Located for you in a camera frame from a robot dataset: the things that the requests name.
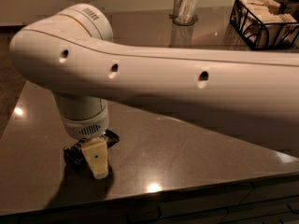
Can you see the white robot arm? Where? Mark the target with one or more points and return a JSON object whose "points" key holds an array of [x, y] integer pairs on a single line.
{"points": [[251, 95]]}

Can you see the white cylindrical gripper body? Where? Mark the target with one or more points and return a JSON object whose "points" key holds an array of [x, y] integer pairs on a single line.
{"points": [[83, 128]]}

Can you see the black wire packet basket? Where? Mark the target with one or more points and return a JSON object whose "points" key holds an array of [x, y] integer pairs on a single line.
{"points": [[261, 27]]}

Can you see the black rxbar chocolate bar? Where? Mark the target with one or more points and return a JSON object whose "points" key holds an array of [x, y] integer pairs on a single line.
{"points": [[73, 156]]}

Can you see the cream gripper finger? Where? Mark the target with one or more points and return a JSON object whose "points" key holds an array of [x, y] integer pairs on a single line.
{"points": [[95, 154]]}

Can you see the clear cup with stirrers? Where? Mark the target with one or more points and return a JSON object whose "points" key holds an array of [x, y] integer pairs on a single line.
{"points": [[184, 12]]}

